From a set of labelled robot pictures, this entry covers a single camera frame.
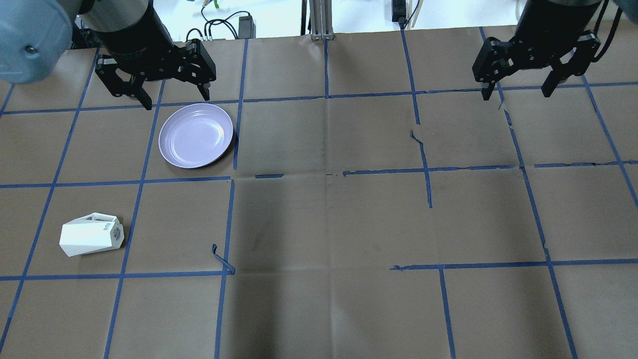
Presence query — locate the white faceted cup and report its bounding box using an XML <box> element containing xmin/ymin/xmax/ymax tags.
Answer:
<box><xmin>59</xmin><ymin>213</ymin><xmax>125</xmax><ymax>257</ymax></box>

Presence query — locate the lavender round plate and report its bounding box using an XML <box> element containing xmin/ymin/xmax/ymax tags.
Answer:
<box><xmin>158</xmin><ymin>103</ymin><xmax>235</xmax><ymax>170</ymax></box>

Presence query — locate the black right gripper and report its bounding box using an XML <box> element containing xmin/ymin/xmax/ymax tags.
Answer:
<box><xmin>472</xmin><ymin>30</ymin><xmax>601</xmax><ymax>101</ymax></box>

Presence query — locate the brown paper table cover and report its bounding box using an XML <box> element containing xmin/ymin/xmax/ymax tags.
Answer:
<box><xmin>1</xmin><ymin>22</ymin><xmax>638</xmax><ymax>359</ymax></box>

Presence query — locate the aluminium frame post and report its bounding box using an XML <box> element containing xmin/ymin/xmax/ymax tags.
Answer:
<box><xmin>307</xmin><ymin>0</ymin><xmax>334</xmax><ymax>42</ymax></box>

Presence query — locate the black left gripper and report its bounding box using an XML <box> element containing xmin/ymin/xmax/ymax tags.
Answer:
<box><xmin>94</xmin><ymin>39</ymin><xmax>217</xmax><ymax>111</ymax></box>

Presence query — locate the black power adapter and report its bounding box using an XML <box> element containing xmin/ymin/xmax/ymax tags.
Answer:
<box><xmin>237</xmin><ymin>14</ymin><xmax>257</xmax><ymax>39</ymax></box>

